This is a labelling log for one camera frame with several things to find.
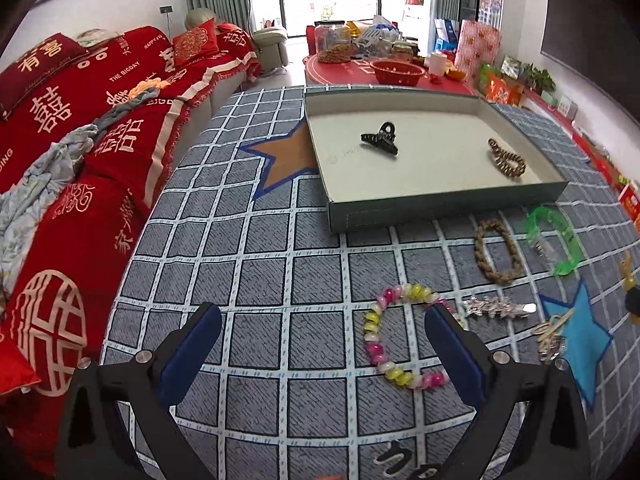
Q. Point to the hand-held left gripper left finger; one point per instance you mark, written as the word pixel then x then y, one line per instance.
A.
pixel 192 347

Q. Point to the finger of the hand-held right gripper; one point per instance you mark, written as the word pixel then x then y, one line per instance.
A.
pixel 634 306

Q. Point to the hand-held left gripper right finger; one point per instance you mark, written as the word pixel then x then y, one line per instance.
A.
pixel 456 357

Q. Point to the yellow hair clip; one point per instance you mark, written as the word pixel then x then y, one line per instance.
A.
pixel 628 272

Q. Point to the silver rhinestone hair clip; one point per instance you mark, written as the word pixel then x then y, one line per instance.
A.
pixel 492 307

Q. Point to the gold rabbit-shaped hair clip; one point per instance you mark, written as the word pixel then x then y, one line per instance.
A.
pixel 550 327

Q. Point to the purple crystal hair clip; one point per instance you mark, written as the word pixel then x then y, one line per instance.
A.
pixel 552 352

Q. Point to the green transparent bangle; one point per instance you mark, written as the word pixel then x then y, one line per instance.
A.
pixel 537 220

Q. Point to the shallow grey-green cardboard box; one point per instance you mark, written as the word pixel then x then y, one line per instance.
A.
pixel 440 172

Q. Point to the grey checked star tablecloth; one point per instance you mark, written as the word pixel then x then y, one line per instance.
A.
pixel 250 260

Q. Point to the red cabinet cloth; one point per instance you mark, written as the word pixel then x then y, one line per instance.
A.
pixel 600 160

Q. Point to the grey floral blanket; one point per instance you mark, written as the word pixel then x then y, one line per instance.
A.
pixel 35 185

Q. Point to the black hair claw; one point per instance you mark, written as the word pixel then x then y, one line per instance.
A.
pixel 382 140

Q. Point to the green potted plant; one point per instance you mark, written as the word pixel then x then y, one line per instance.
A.
pixel 537 77

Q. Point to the red printed sofa cover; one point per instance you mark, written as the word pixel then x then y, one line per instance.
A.
pixel 75 125

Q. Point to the orange snack bag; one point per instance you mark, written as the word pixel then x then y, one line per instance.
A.
pixel 502 87

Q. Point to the black television screen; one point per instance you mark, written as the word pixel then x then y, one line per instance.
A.
pixel 590 25

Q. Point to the red plastic basket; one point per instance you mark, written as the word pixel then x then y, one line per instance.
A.
pixel 397 72

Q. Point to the white cup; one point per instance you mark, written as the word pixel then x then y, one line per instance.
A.
pixel 437 65

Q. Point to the red patterned gift box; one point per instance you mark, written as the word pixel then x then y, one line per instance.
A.
pixel 477 50

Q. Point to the red embroidered square cushion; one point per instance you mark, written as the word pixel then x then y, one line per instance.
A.
pixel 195 45

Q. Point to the round red table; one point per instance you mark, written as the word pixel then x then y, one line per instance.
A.
pixel 350 72

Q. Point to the beige armchair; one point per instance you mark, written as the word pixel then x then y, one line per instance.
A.
pixel 270 45

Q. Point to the red lettered pillow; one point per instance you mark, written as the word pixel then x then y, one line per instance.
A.
pixel 35 70

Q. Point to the beige sofa headrest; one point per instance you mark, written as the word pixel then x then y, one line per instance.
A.
pixel 200 17

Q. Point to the white blue plastic basket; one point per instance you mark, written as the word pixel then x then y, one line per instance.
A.
pixel 377 35

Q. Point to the clear snack jar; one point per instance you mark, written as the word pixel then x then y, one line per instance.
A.
pixel 332 42

